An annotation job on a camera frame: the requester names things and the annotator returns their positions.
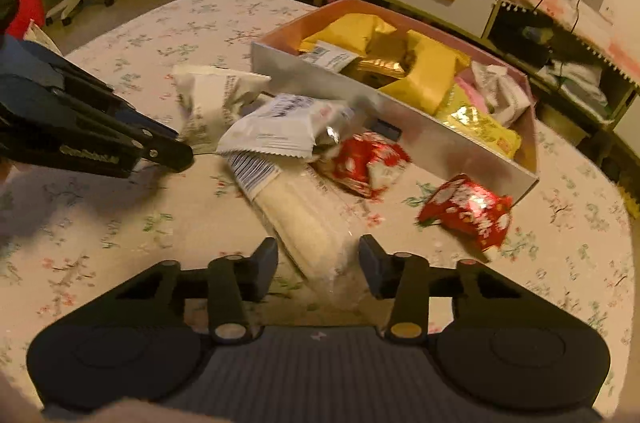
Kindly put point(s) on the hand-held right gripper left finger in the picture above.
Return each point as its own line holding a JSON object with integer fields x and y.
{"x": 263, "y": 268}

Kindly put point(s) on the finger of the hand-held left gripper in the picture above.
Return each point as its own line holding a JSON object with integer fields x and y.
{"x": 115, "y": 108}
{"x": 90, "y": 150}

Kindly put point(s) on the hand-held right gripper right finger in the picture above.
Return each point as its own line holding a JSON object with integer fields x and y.
{"x": 371, "y": 268}

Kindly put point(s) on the clear-wrapped white rice cracker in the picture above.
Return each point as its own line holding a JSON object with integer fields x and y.
{"x": 305, "y": 223}

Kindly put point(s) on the white text-printed snack packet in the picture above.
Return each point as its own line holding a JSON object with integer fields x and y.
{"x": 210, "y": 103}

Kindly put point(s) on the pink cardboard box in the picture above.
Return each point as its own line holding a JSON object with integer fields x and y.
{"x": 450, "y": 148}

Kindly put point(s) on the shiny yellow snack packet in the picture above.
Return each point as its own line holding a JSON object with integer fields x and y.
{"x": 480, "y": 128}

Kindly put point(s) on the long gold snack packet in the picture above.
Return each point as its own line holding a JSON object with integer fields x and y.
{"x": 380, "y": 65}

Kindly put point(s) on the white and orange snack packet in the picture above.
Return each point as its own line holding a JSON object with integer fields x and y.
{"x": 330, "y": 57}

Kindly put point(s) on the red cloth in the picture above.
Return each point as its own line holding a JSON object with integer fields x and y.
{"x": 30, "y": 8}

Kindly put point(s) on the red snack packet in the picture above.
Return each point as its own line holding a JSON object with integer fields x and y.
{"x": 367, "y": 163}
{"x": 467, "y": 213}

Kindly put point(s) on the white snack packet dark logo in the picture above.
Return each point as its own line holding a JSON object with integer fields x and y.
{"x": 280, "y": 128}

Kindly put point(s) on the pink snack packet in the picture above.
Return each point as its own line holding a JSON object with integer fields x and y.
{"x": 467, "y": 88}

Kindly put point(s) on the black box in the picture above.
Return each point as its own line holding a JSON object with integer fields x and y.
{"x": 522, "y": 35}

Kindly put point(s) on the white folded cloth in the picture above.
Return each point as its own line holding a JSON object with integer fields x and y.
{"x": 580, "y": 83}

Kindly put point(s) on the pink lace cloth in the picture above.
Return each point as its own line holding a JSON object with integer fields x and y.
{"x": 590, "y": 23}

